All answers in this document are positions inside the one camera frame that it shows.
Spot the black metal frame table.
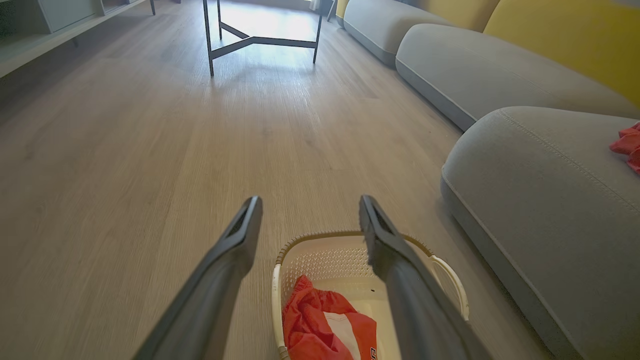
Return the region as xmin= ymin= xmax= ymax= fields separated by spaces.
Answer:
xmin=202 ymin=0 xmax=324 ymax=78

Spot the grey sofa seat cushion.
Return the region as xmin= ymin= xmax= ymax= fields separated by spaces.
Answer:
xmin=395 ymin=23 xmax=640 ymax=132
xmin=440 ymin=106 xmax=640 ymax=360
xmin=343 ymin=0 xmax=453 ymax=69

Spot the cream plastic laundry basket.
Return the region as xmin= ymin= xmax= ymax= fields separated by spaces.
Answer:
xmin=271 ymin=230 xmax=471 ymax=360

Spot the yellow fabric back cushion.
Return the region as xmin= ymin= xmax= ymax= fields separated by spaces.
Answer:
xmin=419 ymin=0 xmax=501 ymax=32
xmin=483 ymin=0 xmax=640 ymax=109

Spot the pale low cabinet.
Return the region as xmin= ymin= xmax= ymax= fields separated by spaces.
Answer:
xmin=0 ymin=0 xmax=157 ymax=79

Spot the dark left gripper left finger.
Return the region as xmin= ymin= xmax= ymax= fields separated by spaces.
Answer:
xmin=132 ymin=195 xmax=264 ymax=360

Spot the red and white garment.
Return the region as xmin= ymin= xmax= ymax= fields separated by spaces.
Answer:
xmin=281 ymin=274 xmax=379 ymax=360

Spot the red cloth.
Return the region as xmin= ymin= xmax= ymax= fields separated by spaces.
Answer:
xmin=609 ymin=121 xmax=640 ymax=175

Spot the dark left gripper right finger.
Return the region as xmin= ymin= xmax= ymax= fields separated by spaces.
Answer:
xmin=358 ymin=195 xmax=494 ymax=360

